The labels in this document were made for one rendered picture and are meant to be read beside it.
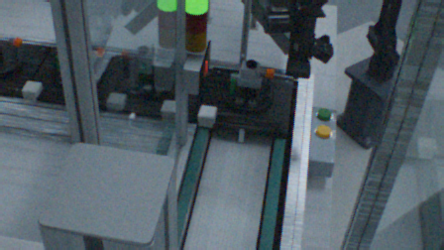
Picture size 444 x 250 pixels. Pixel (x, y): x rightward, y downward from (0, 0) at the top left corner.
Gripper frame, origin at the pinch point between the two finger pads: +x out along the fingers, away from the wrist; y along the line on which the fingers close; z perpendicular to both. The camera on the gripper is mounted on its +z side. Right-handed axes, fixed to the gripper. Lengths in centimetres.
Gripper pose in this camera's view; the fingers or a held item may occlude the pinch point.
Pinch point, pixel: (297, 68)
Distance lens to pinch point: 158.9
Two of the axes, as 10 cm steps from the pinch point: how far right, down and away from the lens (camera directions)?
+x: -0.5, 7.3, 6.9
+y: 1.6, -6.7, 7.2
